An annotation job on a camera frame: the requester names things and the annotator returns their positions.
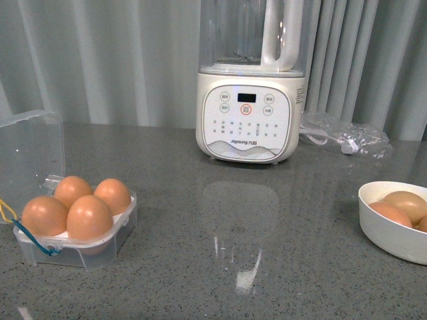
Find clear plastic bag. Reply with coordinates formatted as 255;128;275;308
300;113;393;160

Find yellow rubber band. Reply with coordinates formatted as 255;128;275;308
0;199;17;223

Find blue rubber band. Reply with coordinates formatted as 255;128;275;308
12;219;61;257

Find brown egg carried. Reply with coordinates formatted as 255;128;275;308
67;195;113;240

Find brown egg front left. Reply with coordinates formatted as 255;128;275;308
21;196;68;236

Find brown egg back right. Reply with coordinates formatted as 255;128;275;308
93;178;131;215

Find white bowl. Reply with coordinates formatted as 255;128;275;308
358;181;426;265

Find tan egg in bowl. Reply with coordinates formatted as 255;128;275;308
383;191;426;226

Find brown egg back left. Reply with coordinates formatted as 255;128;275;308
54;176;93;210

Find white power cable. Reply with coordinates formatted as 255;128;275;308
299;123;358;156

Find brown egg in bowl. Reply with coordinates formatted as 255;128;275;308
368;201;412;228

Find white Joyoung blender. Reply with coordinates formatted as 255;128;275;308
196;1;312;164

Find clear plastic egg box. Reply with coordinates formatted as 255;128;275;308
1;110;137;271

